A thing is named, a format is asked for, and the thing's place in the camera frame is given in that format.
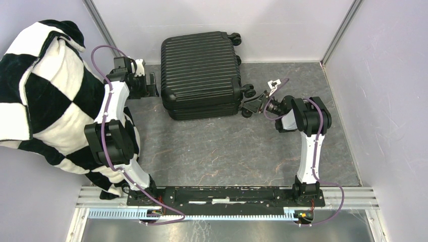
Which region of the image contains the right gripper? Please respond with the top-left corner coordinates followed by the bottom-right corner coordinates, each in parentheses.
top-left (241, 91), bottom-right (283, 116)

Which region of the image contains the black suitcase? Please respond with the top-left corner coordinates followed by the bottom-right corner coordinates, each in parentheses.
top-left (160, 31), bottom-right (256, 120)

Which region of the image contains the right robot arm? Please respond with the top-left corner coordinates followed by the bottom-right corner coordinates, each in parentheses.
top-left (241, 93), bottom-right (332, 206)

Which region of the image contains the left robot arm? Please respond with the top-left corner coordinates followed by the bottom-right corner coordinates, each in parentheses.
top-left (84, 56), bottom-right (159, 206)

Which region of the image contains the black white checkered blanket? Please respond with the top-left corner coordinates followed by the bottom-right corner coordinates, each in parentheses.
top-left (1, 19), bottom-right (126, 200)

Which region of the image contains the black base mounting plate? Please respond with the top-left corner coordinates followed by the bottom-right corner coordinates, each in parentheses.
top-left (127, 186), bottom-right (326, 217)

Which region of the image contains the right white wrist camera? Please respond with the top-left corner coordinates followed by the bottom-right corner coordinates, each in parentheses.
top-left (267, 79), bottom-right (282, 97)

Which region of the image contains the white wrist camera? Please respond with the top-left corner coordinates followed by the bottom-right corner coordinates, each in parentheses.
top-left (135, 59), bottom-right (145, 77)
top-left (267, 79), bottom-right (282, 97)

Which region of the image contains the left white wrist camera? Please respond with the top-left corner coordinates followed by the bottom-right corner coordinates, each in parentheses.
top-left (135, 59), bottom-right (145, 77)

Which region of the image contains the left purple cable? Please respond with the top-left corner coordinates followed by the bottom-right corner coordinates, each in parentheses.
top-left (91, 45), bottom-right (186, 226)

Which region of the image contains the purple cable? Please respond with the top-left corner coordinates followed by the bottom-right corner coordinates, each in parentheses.
top-left (262, 78), bottom-right (346, 228)
top-left (91, 45), bottom-right (186, 226)

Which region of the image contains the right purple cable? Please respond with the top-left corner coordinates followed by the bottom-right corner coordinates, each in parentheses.
top-left (262, 78), bottom-right (346, 228)

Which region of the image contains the aluminium frame rail base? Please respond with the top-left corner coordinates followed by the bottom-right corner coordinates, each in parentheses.
top-left (66, 186), bottom-right (388, 241)

